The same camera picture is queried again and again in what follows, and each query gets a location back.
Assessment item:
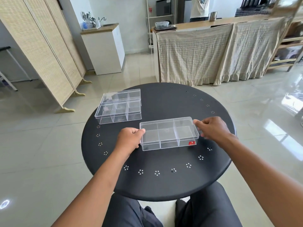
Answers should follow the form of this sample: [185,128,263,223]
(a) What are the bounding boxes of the person's right hand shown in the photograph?
[193,116,234,140]

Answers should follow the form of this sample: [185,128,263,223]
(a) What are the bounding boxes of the person's left hand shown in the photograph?
[114,127,146,155]

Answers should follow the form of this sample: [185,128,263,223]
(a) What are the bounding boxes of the clear compartment box red label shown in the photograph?
[140,117,199,151]

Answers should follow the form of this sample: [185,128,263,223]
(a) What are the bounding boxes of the person's left forearm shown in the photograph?
[51,146,133,227]

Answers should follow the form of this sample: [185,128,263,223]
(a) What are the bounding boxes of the person's right forearm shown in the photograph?
[219,133,303,227]

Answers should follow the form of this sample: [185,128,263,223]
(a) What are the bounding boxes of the clear plastic compartment box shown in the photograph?
[95,100,142,125]
[100,89,142,107]

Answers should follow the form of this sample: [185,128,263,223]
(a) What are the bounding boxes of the beige checked cloth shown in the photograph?
[157,23,234,87]

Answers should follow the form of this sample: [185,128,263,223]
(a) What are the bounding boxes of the white cabinet with wooden top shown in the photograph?
[80,23,125,76]

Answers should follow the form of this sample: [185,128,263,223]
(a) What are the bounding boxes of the person's dark trousers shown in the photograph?
[102,181,243,227]

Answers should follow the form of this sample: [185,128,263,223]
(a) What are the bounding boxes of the beige ruffled cloth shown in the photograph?
[214,17,293,86]

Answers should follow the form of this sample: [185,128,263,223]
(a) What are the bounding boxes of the wooden counter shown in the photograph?
[153,14,303,83]

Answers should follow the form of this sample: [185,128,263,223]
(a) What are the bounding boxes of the white metal shelf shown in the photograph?
[146,0,177,55]

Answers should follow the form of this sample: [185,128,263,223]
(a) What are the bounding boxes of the dish rack with utensils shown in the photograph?
[80,12,102,30]

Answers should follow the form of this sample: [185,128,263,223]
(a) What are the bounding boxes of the black appliance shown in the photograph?
[155,0,172,17]

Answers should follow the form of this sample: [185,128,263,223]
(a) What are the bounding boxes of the wooden ladder shelf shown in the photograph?
[267,0,303,71]

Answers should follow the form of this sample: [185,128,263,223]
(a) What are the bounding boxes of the dark patterned cloth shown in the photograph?
[235,7,271,17]

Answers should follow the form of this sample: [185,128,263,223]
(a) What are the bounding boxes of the woven bamboo folding screen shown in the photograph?
[0,0,92,114]

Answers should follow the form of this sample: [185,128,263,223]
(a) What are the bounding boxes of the white folding stand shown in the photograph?
[0,46,32,91]

